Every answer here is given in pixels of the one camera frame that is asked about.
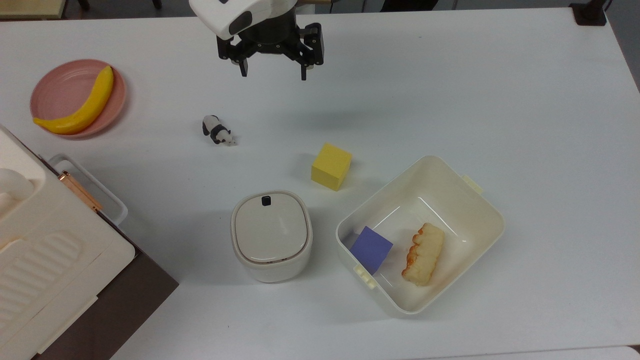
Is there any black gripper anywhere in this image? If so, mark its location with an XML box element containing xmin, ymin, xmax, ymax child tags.
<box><xmin>216</xmin><ymin>13</ymin><xmax>325</xmax><ymax>82</ymax></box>

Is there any white trash can lid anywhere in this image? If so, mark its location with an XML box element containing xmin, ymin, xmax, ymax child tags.
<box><xmin>234</xmin><ymin>192</ymin><xmax>308</xmax><ymax>264</ymax></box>

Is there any white trash can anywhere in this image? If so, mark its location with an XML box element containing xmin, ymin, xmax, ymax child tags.
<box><xmin>230</xmin><ymin>190</ymin><xmax>314</xmax><ymax>284</ymax></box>

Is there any panda toy figure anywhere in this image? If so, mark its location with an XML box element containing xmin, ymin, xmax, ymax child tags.
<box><xmin>202</xmin><ymin>115</ymin><xmax>237</xmax><ymax>147</ymax></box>

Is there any yellow cube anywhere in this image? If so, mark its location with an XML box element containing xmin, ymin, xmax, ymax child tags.
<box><xmin>311</xmin><ymin>142</ymin><xmax>353</xmax><ymax>192</ymax></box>

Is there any yellow banana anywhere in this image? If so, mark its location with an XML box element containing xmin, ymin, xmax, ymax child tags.
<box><xmin>33</xmin><ymin>65</ymin><xmax>115</xmax><ymax>135</ymax></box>

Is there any pink plate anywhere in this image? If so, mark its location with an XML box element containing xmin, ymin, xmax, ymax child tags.
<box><xmin>30</xmin><ymin>59</ymin><xmax>127</xmax><ymax>139</ymax></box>

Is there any clear plastic tray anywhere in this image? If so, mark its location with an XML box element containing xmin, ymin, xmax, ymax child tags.
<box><xmin>48</xmin><ymin>153</ymin><xmax>129</xmax><ymax>226</ymax></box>

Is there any purple cube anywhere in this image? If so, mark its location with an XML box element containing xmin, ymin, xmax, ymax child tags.
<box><xmin>350</xmin><ymin>226</ymin><xmax>394</xmax><ymax>276</ymax></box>

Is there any white plastic bin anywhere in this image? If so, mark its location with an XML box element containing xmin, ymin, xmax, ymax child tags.
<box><xmin>335</xmin><ymin>155</ymin><xmax>506</xmax><ymax>318</ymax></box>

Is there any wooden side table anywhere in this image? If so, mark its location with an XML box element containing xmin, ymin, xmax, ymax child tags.
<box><xmin>0</xmin><ymin>0</ymin><xmax>68</xmax><ymax>21</ymax></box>

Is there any toy bread loaf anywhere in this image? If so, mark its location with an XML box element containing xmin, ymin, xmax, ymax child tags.
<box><xmin>401</xmin><ymin>222</ymin><xmax>446</xmax><ymax>287</ymax></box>

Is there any brown base board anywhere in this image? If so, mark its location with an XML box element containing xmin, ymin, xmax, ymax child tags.
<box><xmin>32</xmin><ymin>150</ymin><xmax>180</xmax><ymax>360</ymax></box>

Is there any white appliance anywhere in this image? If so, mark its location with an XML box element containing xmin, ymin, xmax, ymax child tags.
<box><xmin>0</xmin><ymin>124</ymin><xmax>136</xmax><ymax>360</ymax></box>

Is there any black table clamp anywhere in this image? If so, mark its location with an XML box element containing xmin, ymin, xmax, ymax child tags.
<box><xmin>569</xmin><ymin>0</ymin><xmax>612</xmax><ymax>27</ymax></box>

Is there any copper handle bar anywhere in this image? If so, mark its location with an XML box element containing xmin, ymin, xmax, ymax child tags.
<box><xmin>57</xmin><ymin>170</ymin><xmax>104</xmax><ymax>213</ymax></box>

